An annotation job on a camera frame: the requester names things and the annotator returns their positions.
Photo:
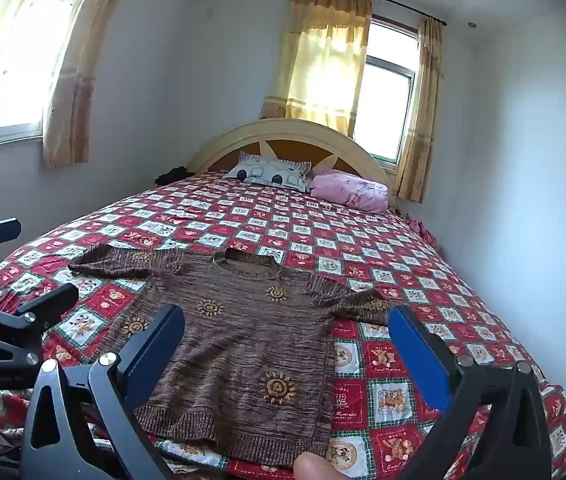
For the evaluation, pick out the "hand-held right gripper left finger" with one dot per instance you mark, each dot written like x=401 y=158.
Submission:
x=155 y=355

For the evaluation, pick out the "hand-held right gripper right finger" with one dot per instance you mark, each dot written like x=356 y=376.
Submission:
x=418 y=360

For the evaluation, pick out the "brown knitted sweater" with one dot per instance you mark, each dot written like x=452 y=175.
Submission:
x=243 y=340

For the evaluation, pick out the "person's right hand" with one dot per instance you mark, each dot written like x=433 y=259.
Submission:
x=320 y=467

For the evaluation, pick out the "pink cloth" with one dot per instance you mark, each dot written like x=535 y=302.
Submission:
x=418 y=227

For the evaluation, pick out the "window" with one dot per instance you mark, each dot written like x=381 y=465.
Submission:
x=18 y=85
x=388 y=100

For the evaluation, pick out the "red checked bed quilt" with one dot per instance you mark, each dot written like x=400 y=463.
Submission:
x=313 y=240

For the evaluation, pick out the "dark cloth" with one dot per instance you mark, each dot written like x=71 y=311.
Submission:
x=170 y=176

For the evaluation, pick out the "pink pillow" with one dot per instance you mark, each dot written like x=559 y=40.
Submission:
x=350 y=190

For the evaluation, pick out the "grey patterned pillow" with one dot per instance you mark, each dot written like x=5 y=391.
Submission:
x=268 y=172

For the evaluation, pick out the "cream arched headboard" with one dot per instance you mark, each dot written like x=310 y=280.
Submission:
x=288 y=135

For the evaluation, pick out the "dark curtain rod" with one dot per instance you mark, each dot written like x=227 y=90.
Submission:
x=393 y=2

